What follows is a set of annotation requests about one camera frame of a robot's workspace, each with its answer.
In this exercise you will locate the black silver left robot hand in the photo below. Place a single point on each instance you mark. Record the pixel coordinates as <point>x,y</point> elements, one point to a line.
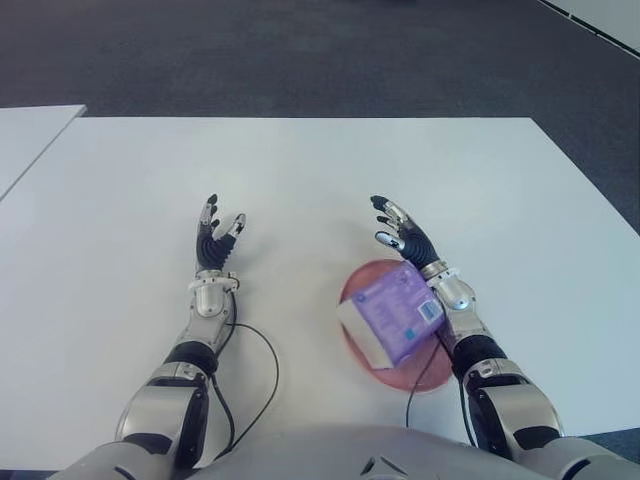
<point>212,250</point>

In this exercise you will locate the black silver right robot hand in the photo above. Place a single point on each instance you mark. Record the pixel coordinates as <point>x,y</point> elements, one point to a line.
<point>417,245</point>

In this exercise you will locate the round pink plate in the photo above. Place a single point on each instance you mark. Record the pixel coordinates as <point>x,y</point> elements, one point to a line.
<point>430,372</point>

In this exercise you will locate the white side table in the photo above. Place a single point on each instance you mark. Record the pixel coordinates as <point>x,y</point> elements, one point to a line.
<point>30,137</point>

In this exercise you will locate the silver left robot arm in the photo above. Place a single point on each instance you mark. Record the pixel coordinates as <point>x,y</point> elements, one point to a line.
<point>210,305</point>

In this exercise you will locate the silver robot torso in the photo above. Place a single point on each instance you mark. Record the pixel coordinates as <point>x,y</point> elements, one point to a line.
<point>320,455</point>

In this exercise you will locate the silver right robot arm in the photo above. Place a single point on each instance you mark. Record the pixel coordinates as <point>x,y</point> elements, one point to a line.
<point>480,350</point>

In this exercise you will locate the purple tissue paper pack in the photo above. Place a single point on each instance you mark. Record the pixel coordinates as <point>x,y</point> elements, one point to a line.
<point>395,315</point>

